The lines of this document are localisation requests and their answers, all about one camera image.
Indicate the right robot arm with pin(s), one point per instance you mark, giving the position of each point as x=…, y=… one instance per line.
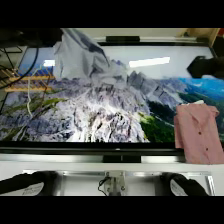
x=185, y=184

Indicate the pink button shirt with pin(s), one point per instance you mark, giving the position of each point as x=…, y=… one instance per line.
x=200, y=133

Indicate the silver frame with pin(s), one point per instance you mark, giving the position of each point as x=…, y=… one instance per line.
x=80, y=166

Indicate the white blue striped shirt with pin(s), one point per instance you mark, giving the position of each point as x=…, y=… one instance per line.
x=80, y=56

